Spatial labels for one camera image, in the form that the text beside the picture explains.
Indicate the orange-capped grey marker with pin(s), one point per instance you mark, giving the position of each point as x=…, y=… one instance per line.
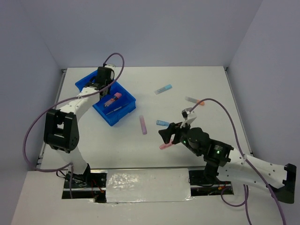
x=193, y=100

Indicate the purple highlighter pen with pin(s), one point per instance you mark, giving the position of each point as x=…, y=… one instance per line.
x=143, y=125

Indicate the pink-capped eraser jar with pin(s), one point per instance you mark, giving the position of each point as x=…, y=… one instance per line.
x=114, y=98

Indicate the blue mini stapler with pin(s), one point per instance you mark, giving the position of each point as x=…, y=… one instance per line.
x=162, y=123

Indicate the right aluminium table rail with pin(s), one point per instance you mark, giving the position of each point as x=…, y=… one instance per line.
x=238, y=111

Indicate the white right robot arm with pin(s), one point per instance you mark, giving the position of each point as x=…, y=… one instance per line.
x=226, y=163

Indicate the black thin pen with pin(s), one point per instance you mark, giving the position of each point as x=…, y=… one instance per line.
x=116, y=109

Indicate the blue divided plastic bin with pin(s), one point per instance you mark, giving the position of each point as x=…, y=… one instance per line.
x=117, y=105

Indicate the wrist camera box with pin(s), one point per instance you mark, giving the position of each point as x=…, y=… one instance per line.
x=189, y=116
x=111, y=66

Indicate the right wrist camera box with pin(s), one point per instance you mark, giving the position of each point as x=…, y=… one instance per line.
x=189, y=116

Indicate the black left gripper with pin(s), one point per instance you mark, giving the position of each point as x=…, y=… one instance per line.
x=110, y=81

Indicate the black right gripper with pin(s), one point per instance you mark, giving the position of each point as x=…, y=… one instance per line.
x=173, y=128

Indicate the pink highlighter pen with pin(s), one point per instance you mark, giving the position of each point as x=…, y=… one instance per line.
x=164, y=146

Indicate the blue-capped grey marker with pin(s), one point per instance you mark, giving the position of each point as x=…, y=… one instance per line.
x=163, y=89

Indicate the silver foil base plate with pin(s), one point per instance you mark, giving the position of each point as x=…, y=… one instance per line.
x=148, y=186

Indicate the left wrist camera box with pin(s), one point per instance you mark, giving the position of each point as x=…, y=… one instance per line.
x=111, y=66

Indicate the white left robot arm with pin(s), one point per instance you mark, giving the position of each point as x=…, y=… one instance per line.
x=61, y=125

